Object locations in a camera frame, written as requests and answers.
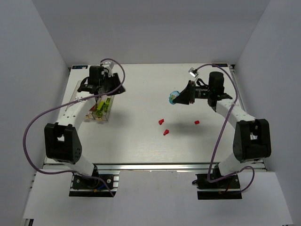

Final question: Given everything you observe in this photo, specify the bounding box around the clear three-compartment container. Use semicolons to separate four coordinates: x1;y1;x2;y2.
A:
67;80;117;123

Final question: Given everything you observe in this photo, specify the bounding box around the right blue label sticker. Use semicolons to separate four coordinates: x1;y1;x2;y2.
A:
212;63;228;67

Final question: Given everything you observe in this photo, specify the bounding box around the blue label sticker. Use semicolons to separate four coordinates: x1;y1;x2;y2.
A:
212;63;228;67
72;65;88;70

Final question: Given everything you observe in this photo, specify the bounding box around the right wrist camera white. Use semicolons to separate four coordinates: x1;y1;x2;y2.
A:
189;68;198;78

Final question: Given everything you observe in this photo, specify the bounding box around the blue frog lego piece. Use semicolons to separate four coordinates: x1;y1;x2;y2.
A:
169;91;180;105

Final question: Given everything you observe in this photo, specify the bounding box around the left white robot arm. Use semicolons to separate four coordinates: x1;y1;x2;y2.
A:
44;61;125;177

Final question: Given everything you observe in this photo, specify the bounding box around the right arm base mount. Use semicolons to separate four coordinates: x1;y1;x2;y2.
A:
191;173;242;200

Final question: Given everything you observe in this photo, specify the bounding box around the left blue label sticker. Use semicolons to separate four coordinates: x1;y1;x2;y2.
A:
72;65;88;70

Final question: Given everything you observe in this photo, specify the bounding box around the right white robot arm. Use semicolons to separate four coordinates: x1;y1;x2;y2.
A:
169;72;271;181

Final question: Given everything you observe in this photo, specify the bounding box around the long green lego brick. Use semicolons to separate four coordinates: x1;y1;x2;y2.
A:
96;101;105;111

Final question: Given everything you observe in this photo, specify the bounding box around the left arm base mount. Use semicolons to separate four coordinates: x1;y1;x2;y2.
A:
69;173;119;198

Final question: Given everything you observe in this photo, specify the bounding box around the green lego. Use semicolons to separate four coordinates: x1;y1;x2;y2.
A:
105;98;111;105

